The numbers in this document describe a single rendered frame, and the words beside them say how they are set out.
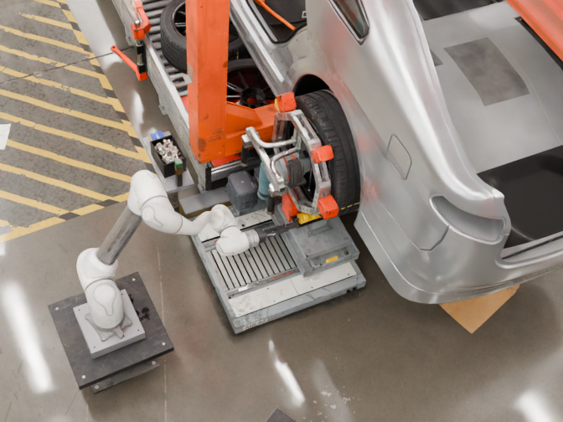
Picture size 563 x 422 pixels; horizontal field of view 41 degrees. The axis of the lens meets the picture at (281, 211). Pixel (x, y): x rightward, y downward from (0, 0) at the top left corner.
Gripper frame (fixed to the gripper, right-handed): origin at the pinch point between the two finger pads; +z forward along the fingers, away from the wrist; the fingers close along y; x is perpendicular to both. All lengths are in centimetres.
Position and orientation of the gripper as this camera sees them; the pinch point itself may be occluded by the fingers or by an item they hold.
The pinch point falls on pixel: (291, 225)
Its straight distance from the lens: 393.6
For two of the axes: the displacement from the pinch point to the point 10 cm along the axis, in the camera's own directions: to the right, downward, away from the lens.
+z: 9.1, -2.9, 3.1
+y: 3.5, 1.1, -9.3
